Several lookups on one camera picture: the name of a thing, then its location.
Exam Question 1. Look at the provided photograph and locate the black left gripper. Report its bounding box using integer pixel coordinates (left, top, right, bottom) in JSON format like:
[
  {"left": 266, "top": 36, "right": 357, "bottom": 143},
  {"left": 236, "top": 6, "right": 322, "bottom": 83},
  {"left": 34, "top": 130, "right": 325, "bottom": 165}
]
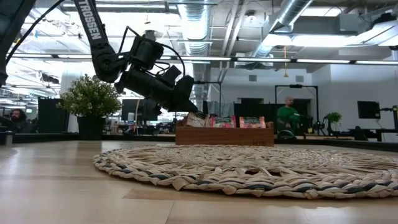
[{"left": 114, "top": 67, "right": 200, "bottom": 114}]

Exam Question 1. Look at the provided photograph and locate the beige tea packet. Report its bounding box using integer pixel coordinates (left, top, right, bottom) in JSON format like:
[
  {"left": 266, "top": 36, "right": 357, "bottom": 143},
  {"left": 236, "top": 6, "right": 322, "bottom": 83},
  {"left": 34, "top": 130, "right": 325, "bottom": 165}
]
[{"left": 185, "top": 111, "right": 211, "bottom": 128}]

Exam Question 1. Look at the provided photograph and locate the red tea packet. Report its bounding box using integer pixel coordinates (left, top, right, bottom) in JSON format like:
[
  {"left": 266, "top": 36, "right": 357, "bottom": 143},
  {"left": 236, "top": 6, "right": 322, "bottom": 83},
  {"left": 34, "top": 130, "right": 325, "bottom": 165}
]
[{"left": 210, "top": 115, "right": 237, "bottom": 129}]

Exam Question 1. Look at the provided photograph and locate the orange tea packet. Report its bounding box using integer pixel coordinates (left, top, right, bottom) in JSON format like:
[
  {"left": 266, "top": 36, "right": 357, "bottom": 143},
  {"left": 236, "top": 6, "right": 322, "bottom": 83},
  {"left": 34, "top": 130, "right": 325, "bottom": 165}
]
[{"left": 238, "top": 116, "right": 267, "bottom": 129}]

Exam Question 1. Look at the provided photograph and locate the black computer monitor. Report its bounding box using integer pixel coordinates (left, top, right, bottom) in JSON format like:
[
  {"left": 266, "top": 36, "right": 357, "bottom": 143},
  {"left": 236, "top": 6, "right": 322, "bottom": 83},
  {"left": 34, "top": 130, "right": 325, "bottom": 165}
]
[{"left": 121, "top": 98, "right": 159, "bottom": 122}]

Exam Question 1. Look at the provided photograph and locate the wooden compartment box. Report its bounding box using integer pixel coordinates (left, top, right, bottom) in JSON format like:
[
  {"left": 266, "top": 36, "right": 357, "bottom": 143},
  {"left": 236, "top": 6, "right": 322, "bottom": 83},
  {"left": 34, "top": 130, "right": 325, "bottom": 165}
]
[{"left": 175, "top": 121, "right": 275, "bottom": 147}]

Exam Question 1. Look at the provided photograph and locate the dark partition panel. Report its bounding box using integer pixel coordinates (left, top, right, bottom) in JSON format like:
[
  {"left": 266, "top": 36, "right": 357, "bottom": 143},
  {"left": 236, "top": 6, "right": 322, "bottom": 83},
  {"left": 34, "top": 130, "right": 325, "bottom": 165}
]
[{"left": 233, "top": 98, "right": 277, "bottom": 128}]

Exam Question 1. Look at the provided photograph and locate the linear ceiling light strip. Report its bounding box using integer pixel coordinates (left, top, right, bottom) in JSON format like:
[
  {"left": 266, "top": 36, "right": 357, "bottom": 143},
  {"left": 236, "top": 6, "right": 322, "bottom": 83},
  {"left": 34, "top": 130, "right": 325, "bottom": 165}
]
[{"left": 6, "top": 53, "right": 398, "bottom": 65}]

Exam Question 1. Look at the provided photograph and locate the green potted plant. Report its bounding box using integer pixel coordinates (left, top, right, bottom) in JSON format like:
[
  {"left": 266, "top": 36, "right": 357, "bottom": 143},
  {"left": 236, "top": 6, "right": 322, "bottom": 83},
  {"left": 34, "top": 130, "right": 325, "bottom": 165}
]
[{"left": 55, "top": 73, "right": 123, "bottom": 141}]

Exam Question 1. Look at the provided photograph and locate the round woven placemat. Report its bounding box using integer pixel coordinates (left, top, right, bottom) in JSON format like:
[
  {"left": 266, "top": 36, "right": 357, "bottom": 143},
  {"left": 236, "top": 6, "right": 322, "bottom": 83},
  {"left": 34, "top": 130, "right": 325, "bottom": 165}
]
[{"left": 92, "top": 145, "right": 398, "bottom": 200}]

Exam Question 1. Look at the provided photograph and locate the yellow hanging pendant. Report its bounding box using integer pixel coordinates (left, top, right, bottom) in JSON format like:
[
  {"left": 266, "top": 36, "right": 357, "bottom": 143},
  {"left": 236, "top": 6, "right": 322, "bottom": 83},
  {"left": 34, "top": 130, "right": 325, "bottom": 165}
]
[{"left": 282, "top": 45, "right": 289, "bottom": 78}]

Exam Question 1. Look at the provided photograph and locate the person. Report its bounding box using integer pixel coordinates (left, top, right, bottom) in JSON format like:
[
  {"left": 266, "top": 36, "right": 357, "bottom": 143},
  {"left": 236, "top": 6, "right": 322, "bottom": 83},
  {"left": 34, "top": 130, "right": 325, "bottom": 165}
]
[
  {"left": 276, "top": 96, "right": 301, "bottom": 135},
  {"left": 0, "top": 108, "right": 34, "bottom": 134}
]

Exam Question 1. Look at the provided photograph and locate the black partition panel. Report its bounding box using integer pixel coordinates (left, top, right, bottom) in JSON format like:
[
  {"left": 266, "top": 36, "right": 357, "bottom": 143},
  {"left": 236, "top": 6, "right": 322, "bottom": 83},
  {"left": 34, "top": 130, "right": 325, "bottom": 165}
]
[{"left": 37, "top": 98, "right": 70, "bottom": 133}]

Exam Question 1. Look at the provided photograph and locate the small green plant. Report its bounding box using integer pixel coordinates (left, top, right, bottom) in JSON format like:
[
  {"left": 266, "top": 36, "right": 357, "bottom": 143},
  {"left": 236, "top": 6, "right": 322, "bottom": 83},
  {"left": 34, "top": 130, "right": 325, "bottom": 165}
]
[{"left": 326, "top": 111, "right": 343, "bottom": 125}]

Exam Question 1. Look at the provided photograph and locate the dark background desk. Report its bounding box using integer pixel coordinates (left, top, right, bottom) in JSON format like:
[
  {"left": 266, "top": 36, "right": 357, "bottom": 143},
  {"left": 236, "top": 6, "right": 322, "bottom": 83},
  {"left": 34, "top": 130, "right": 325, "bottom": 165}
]
[{"left": 348, "top": 126, "right": 398, "bottom": 142}]

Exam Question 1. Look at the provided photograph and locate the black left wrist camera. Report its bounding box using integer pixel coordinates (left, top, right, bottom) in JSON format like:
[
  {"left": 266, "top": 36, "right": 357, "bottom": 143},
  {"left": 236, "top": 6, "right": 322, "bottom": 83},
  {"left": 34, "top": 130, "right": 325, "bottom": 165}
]
[{"left": 160, "top": 64, "right": 183, "bottom": 90}]

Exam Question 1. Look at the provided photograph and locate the black frame stand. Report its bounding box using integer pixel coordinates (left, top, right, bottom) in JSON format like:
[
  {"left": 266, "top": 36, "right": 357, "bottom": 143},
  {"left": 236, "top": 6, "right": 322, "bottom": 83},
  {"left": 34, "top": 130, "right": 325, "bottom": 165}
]
[
  {"left": 192, "top": 80, "right": 222, "bottom": 125},
  {"left": 274, "top": 83, "right": 320, "bottom": 125}
]

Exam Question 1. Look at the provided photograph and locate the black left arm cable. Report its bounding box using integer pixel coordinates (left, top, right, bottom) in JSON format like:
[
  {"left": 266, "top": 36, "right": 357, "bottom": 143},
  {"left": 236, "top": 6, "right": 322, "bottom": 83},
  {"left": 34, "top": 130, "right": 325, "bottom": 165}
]
[{"left": 118, "top": 26, "right": 187, "bottom": 77}]

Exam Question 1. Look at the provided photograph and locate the silver ceiling duct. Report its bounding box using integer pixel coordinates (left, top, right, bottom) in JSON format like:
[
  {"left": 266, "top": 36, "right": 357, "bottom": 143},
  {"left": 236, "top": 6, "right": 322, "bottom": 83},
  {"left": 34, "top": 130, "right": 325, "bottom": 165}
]
[
  {"left": 270, "top": 0, "right": 315, "bottom": 34},
  {"left": 177, "top": 0, "right": 214, "bottom": 57}
]

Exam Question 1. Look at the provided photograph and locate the black metal rail frame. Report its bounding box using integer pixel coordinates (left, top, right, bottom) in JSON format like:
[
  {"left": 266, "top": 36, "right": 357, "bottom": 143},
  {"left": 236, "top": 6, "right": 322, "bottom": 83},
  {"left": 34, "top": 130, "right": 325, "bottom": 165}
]
[{"left": 0, "top": 132, "right": 398, "bottom": 152}]

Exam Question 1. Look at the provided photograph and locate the black wall monitor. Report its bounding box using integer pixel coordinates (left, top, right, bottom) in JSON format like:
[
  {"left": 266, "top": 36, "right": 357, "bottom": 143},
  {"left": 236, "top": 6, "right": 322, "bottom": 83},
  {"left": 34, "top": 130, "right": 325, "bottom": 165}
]
[{"left": 357, "top": 101, "right": 381, "bottom": 119}]

